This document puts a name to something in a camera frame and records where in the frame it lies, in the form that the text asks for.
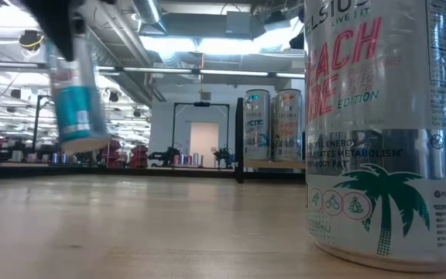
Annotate black stand frame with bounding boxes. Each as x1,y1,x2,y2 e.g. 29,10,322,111
32,94,53,154

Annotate red tool cart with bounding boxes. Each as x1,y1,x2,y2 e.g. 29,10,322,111
98,138,123,168
129,143,149,169

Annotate wooden shelf board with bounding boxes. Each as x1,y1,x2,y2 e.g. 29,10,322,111
243,160,307,171

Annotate Celsius Peach Vibe can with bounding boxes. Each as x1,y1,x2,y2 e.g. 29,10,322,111
303,0,446,274

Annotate black yellow cable reel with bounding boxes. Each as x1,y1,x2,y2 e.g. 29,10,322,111
18,29,46,51

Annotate Celsius Arctic Vibe can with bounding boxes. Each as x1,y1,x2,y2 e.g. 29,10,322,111
242,88,273,162

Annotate silver teal beverage can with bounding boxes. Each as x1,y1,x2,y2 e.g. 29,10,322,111
46,15,112,156

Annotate black gantry frame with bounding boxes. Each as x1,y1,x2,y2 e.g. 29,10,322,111
171,101,232,166

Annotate white Celsius can black lid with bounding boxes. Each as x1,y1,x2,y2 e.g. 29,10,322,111
273,88,304,163

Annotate long ceiling light strip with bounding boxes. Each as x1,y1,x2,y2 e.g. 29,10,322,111
122,66,305,78

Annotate grey ceiling box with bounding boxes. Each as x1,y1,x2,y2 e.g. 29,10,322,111
225,10,253,36

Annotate black frame rail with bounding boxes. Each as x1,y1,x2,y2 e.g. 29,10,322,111
0,165,306,181

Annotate silver ceiling duct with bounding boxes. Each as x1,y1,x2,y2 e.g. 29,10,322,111
132,0,162,25

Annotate black shelf end panel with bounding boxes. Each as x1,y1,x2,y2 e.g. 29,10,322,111
235,96,245,184

